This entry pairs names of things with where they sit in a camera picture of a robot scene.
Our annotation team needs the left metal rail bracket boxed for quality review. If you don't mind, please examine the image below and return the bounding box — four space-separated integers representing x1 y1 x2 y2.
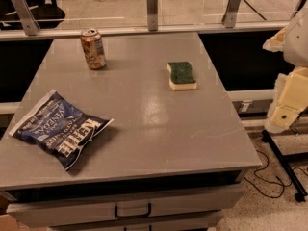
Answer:
11 0 39 36

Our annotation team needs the black drawer handle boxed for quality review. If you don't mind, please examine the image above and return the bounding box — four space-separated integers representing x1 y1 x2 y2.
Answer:
114 203 152 220

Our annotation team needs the right metal rail bracket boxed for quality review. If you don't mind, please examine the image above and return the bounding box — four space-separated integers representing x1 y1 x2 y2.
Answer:
222 0 241 28

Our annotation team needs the blue chip bag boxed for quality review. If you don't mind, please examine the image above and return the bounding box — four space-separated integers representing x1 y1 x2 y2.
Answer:
10 90 114 170

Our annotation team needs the grey drawer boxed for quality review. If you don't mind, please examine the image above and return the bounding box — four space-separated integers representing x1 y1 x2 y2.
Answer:
7 184 244 228
48 211 223 231

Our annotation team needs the black office chair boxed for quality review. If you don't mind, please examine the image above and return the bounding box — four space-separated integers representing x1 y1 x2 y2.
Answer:
0 0 65 30

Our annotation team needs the gold soda can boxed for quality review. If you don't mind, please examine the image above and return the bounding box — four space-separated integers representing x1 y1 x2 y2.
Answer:
81 28 107 69

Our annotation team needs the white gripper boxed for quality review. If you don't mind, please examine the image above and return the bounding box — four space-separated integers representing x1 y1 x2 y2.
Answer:
262 27 308 133

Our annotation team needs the metal rail bracket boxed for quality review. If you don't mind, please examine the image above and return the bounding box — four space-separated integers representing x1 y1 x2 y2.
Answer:
222 0 241 28
146 0 158 31
11 0 39 36

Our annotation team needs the green yellow sponge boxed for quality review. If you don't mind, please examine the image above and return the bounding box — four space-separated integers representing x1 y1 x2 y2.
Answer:
167 62 197 90

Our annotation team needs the dark background desk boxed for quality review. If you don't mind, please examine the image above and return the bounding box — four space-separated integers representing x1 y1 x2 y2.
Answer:
242 0 307 22

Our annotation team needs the grey lower drawer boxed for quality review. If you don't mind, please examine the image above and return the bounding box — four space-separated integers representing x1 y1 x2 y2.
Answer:
48 211 223 231

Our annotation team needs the white horizontal rail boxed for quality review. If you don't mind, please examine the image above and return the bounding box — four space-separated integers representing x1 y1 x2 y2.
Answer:
0 21 289 41

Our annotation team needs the middle metal rail bracket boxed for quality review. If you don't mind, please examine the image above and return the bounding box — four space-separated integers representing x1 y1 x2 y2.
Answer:
146 0 158 31

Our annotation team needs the grey upper drawer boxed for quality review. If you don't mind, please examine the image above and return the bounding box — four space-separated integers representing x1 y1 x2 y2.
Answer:
7 184 244 228

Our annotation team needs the black floor cable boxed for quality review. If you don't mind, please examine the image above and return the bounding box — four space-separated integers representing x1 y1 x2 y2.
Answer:
244 149 308 199

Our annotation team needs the black stand leg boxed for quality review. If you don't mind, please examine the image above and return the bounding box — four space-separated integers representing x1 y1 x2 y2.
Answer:
262 130 308 202

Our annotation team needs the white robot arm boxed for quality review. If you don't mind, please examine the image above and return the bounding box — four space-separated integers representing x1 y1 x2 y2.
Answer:
263 8 308 133

